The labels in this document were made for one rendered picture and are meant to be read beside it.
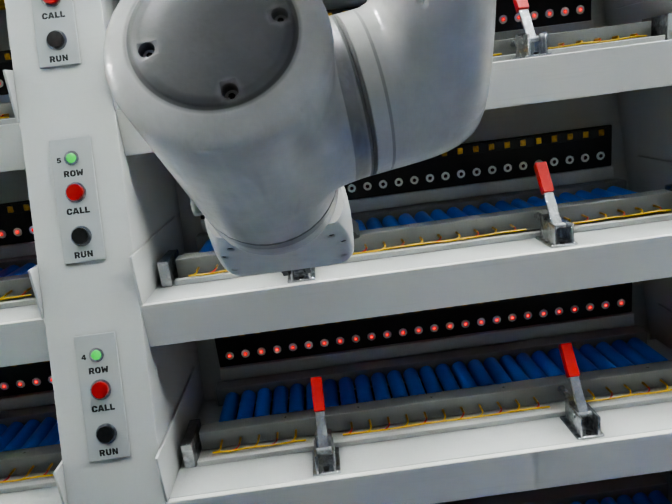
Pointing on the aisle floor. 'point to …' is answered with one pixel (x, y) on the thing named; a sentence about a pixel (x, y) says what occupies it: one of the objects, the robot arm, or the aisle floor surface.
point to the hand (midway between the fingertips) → (293, 253)
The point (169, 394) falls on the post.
